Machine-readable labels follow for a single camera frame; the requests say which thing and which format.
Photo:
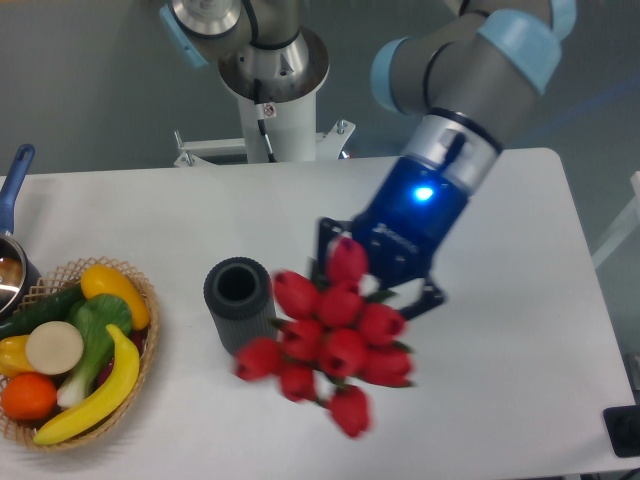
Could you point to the red tulip bouquet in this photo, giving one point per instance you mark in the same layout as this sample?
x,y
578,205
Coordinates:
x,y
331,337

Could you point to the blue handled saucepan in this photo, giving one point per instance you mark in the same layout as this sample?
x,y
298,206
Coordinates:
x,y
18,274

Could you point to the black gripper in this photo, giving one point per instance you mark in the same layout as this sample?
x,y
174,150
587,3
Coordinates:
x,y
400,230

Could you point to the woven wicker basket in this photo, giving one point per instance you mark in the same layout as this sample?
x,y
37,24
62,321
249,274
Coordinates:
x,y
64,276

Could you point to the black device at edge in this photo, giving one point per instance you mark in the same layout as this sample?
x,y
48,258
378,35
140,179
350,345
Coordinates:
x,y
622,424

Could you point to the yellow bell pepper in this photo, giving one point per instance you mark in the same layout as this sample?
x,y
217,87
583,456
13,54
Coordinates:
x,y
13,358

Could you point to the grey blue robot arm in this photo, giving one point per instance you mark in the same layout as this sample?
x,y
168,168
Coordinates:
x,y
471,83

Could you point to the orange fruit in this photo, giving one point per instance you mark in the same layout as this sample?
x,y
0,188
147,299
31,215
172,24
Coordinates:
x,y
29,396

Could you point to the white frame at right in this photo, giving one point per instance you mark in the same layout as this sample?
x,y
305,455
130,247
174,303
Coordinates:
x,y
623,225

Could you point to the dark grey ribbed vase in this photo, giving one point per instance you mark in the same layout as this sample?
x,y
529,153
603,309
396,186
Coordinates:
x,y
237,293

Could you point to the green bok choy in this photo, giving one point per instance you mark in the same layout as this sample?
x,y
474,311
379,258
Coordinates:
x,y
91,318

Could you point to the beige round disc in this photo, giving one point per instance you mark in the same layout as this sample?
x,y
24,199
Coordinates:
x,y
54,348

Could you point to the green cucumber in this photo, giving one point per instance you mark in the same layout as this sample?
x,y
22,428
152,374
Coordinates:
x,y
53,307

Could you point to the red fruit in basket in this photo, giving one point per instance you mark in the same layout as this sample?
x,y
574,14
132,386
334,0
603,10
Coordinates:
x,y
138,339

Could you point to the yellow banana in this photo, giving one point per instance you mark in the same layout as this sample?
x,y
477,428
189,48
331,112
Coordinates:
x,y
103,401

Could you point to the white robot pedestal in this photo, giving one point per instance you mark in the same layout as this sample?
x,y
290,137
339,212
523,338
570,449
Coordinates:
x,y
275,90

